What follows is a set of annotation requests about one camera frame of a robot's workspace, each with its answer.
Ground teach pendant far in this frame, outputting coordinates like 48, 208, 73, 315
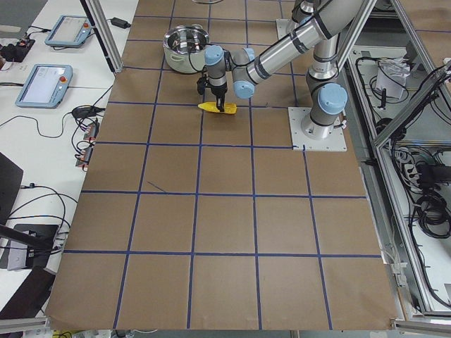
44, 15, 92, 48

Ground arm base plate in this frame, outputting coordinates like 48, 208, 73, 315
288, 107, 347, 152
273, 18, 321, 54

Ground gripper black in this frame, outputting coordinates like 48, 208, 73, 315
197, 74, 227, 113

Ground white cooking pot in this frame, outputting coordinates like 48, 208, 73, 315
163, 24, 210, 74

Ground black power adapter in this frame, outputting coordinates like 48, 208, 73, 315
111, 17, 131, 29

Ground aluminium frame post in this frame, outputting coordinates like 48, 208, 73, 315
80, 0, 123, 73

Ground teach pendant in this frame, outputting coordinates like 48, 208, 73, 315
15, 64, 73, 108
44, 15, 92, 48

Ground teach pendant near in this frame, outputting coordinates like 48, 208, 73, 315
15, 64, 73, 108

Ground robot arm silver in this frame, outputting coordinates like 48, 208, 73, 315
197, 0, 375, 140

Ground yellow corn cob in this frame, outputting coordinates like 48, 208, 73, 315
197, 101, 237, 115

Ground black usb hub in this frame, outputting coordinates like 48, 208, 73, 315
71, 106, 105, 119

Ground white paper box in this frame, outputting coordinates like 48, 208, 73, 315
375, 58, 410, 99

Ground coiled black cables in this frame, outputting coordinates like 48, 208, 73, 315
408, 192, 451, 240

